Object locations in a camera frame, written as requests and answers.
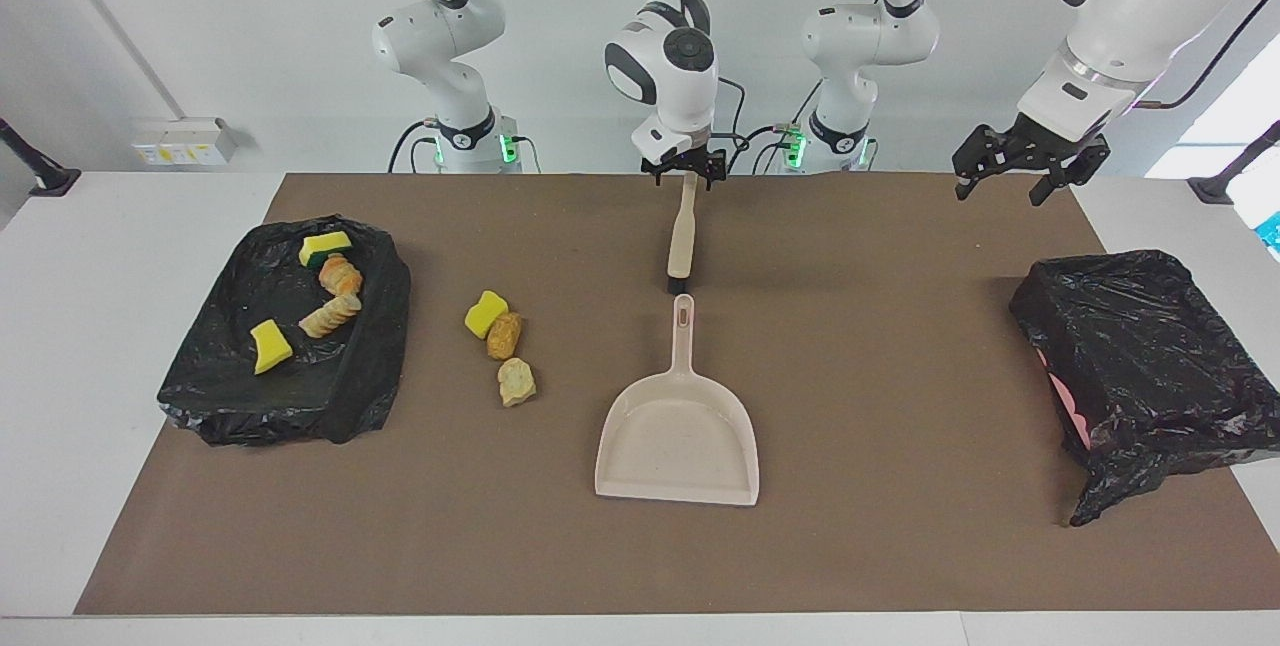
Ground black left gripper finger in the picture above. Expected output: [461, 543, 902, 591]
[1030, 148, 1109, 207]
[952, 126, 1001, 202]

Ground beige brush with black bristles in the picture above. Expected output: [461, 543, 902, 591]
[667, 171, 701, 296]

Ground yellow sponge piece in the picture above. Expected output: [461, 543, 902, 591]
[465, 290, 509, 340]
[299, 231, 354, 269]
[250, 319, 294, 375]

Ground brown foam chunk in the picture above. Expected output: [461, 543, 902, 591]
[487, 312, 523, 361]

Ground beige foam chunk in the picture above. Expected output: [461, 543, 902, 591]
[497, 357, 537, 408]
[299, 293, 363, 339]

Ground beige plastic dustpan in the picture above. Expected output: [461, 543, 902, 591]
[595, 293, 761, 507]

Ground croissant piece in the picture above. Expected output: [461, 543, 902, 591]
[318, 254, 364, 298]

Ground black plastic trash bag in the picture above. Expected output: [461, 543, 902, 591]
[157, 216, 412, 447]
[1008, 248, 1280, 528]

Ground pink plastic bin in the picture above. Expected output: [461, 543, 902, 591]
[1037, 346, 1093, 452]

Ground brown paper table mat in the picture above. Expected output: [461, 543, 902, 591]
[75, 173, 1280, 617]

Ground black base cable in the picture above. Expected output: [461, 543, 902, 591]
[727, 121, 801, 175]
[388, 119, 441, 175]

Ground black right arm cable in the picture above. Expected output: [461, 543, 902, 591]
[385, 0, 749, 162]

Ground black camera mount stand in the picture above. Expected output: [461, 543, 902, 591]
[1188, 121, 1280, 205]
[0, 118, 81, 197]

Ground white wall outlet box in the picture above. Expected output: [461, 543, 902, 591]
[130, 116, 241, 167]

